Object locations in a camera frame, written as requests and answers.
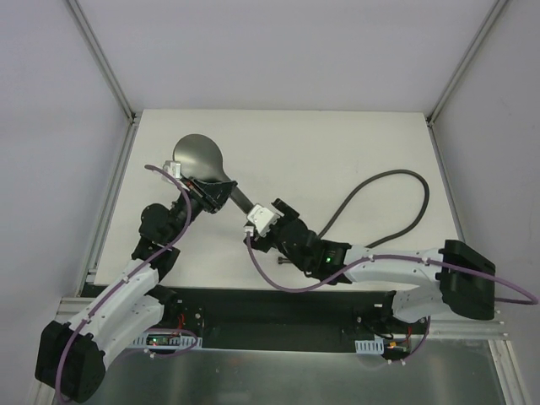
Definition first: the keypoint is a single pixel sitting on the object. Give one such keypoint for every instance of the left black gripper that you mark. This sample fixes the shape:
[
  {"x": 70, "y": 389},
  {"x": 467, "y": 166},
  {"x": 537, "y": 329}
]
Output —
[{"x": 199, "y": 192}]

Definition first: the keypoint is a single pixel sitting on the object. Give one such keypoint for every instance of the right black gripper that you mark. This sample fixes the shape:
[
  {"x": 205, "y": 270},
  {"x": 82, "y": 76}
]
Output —
[{"x": 278, "y": 224}]

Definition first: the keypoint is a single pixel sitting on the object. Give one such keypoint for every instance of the grey shower head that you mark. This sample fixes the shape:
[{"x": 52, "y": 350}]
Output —
[{"x": 202, "y": 159}]

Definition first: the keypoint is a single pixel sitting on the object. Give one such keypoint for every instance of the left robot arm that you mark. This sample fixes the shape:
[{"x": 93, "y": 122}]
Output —
[{"x": 74, "y": 356}]

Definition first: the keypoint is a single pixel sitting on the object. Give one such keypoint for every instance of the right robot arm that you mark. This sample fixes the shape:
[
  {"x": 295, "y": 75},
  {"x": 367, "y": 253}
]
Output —
[{"x": 452, "y": 278}]

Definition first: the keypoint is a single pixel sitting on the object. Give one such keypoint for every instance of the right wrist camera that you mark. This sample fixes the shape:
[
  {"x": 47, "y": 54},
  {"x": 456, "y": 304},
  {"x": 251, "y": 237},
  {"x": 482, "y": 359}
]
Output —
[{"x": 260, "y": 219}]

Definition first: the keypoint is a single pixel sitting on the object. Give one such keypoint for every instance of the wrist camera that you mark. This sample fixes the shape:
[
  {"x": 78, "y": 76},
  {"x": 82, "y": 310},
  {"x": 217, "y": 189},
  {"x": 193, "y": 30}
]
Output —
[
  {"x": 172, "y": 169},
  {"x": 260, "y": 219}
]

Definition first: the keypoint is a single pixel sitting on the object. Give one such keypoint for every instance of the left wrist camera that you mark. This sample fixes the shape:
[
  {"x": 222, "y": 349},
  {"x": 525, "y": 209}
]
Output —
[{"x": 172, "y": 169}]

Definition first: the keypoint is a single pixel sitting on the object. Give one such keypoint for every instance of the left aluminium frame post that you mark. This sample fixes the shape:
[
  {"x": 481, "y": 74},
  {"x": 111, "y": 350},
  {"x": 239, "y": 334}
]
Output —
[{"x": 101, "y": 61}]

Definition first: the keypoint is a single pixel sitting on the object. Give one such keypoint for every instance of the aluminium frame post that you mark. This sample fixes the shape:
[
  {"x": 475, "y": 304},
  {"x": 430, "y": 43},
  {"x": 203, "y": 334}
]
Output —
[
  {"x": 101, "y": 61},
  {"x": 483, "y": 32}
]

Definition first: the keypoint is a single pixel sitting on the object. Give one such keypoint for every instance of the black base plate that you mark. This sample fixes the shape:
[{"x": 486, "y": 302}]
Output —
[{"x": 272, "y": 320}]

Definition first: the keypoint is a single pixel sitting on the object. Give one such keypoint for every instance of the right white cable duct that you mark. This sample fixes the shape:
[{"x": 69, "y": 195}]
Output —
[{"x": 379, "y": 345}]

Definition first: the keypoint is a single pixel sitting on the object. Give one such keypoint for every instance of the white cable duct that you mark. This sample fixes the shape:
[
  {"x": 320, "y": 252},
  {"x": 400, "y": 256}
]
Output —
[
  {"x": 165, "y": 341},
  {"x": 379, "y": 345}
]

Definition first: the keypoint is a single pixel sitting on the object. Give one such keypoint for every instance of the left white cable duct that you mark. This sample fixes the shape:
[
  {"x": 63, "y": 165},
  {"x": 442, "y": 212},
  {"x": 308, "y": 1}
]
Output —
[{"x": 165, "y": 341}]

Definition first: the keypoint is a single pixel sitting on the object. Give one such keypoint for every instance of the right aluminium frame post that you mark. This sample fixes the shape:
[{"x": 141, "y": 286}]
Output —
[{"x": 483, "y": 32}]

